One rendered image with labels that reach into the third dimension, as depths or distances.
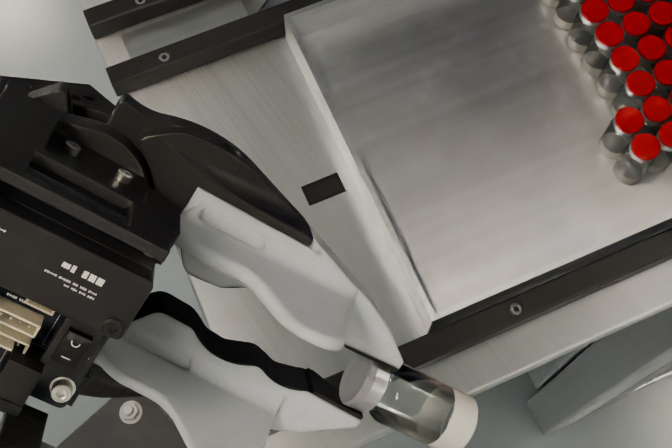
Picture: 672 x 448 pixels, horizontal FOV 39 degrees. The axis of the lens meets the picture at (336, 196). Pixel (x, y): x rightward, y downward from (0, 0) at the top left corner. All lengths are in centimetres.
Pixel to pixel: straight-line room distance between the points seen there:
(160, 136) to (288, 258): 5
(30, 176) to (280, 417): 14
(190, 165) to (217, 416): 8
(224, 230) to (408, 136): 44
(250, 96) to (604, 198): 28
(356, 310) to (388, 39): 47
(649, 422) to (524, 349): 96
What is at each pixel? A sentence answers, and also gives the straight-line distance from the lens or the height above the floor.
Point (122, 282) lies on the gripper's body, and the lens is 23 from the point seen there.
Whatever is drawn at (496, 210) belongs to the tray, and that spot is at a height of 88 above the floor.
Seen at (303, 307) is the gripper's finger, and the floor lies 126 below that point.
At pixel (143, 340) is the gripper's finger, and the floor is 123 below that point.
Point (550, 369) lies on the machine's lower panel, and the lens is 137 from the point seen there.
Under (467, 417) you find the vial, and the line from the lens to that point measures 33.
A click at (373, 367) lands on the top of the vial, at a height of 121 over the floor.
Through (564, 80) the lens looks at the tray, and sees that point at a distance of 76.
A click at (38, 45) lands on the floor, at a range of 186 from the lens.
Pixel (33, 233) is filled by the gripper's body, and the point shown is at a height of 132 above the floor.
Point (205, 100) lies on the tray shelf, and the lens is 74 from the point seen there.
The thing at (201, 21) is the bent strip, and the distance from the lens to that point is 77.
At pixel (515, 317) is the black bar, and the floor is 90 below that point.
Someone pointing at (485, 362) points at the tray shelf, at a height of 88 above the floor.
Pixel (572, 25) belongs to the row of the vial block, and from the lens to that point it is 76.
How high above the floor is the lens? 152
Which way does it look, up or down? 68 degrees down
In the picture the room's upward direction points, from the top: straight up
